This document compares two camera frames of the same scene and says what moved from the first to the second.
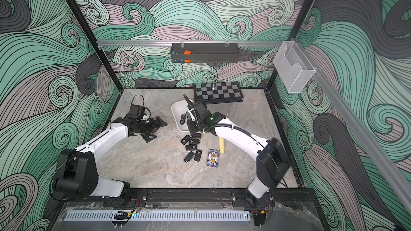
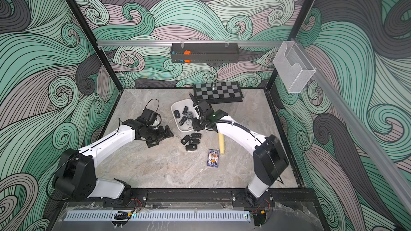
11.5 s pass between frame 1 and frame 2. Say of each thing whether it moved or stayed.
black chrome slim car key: stayed
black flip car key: moved
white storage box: stayed
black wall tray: stayed
